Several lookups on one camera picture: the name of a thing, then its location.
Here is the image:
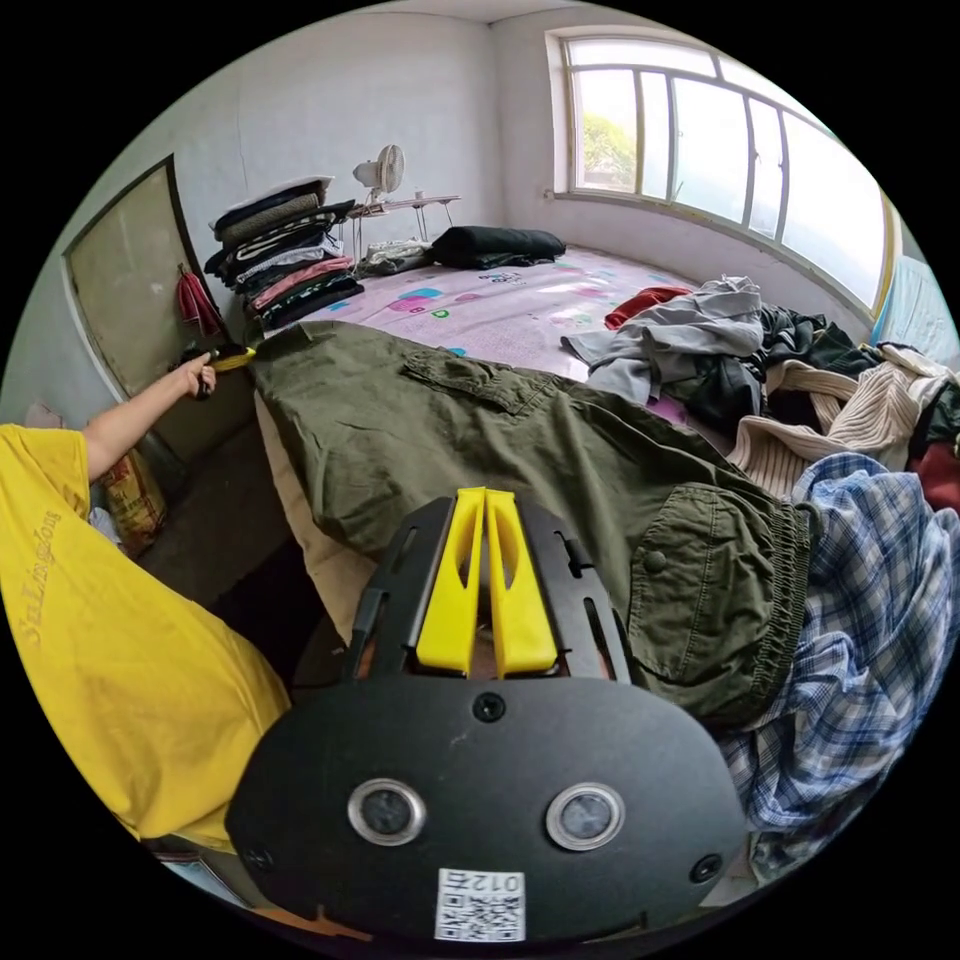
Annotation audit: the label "heap of unfolded clothes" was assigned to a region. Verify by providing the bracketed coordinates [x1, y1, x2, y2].
[560, 272, 960, 883]

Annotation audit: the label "person's left hand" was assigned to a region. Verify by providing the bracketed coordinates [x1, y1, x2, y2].
[173, 356, 219, 397]

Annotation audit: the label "white fan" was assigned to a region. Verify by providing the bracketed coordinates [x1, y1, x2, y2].
[351, 143, 408, 205]

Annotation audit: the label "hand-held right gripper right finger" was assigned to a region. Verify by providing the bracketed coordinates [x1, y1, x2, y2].
[485, 487, 561, 677]

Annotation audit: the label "pile of folded clothes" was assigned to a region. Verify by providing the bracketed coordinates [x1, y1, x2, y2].
[203, 174, 366, 332]

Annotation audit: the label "small white folding table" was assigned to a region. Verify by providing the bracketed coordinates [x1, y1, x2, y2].
[346, 191, 463, 253]

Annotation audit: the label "green cargo pants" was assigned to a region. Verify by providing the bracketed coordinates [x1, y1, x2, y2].
[249, 320, 820, 733]

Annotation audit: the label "camouflage garment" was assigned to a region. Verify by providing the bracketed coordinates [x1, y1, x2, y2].
[356, 238, 435, 277]

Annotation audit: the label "person's left forearm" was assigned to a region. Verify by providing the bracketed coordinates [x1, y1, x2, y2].
[80, 365, 198, 483]

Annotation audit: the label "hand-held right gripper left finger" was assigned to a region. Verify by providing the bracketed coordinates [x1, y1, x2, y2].
[415, 486, 486, 673]

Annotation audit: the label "door with dark frame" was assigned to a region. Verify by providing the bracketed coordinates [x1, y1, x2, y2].
[62, 152, 229, 410]

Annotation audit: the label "red hanging cloth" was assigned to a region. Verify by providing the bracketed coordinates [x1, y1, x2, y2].
[176, 263, 225, 340]

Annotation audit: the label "black folded blanket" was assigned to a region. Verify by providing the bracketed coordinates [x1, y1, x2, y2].
[429, 224, 568, 272]

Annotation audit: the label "bed with pink printed sheet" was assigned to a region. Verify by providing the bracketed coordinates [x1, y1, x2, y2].
[247, 243, 886, 646]

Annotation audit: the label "orange printed sack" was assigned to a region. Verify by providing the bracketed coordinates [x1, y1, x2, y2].
[99, 448, 171, 558]

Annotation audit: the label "person's body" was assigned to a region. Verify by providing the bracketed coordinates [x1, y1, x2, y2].
[0, 422, 294, 853]

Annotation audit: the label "window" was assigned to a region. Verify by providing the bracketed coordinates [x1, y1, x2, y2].
[557, 31, 894, 310]

